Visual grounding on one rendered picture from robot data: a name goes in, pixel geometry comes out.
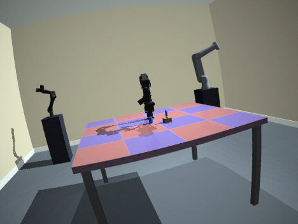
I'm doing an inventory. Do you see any tan rectangular block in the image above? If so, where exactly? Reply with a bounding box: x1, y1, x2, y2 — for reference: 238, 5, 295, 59
162, 116, 172, 123

